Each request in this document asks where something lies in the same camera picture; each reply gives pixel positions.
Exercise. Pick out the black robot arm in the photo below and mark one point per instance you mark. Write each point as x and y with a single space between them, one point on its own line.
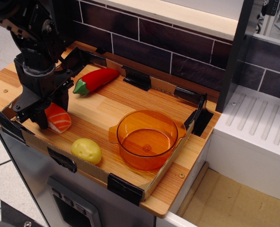
35 35

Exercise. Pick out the dark grey vertical post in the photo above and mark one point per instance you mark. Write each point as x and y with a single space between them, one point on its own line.
236 57

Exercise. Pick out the cardboard fence with black tape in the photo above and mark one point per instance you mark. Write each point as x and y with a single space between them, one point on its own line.
93 116

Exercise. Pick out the yellow potato toy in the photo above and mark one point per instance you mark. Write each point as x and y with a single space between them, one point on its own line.
87 150

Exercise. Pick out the white toy sink drainboard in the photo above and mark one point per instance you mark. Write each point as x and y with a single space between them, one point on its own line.
252 118

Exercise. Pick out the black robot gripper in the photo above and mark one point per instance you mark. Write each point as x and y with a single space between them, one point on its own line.
40 89

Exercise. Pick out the salmon nigiri sushi toy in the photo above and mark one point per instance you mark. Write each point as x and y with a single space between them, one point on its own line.
58 119

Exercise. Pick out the orange transparent plastic pot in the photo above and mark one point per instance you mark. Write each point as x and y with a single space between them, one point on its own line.
146 138

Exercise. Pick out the toy oven front panel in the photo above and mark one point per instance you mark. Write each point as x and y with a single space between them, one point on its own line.
74 210

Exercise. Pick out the red chili pepper toy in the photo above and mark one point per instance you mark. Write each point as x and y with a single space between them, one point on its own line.
93 80

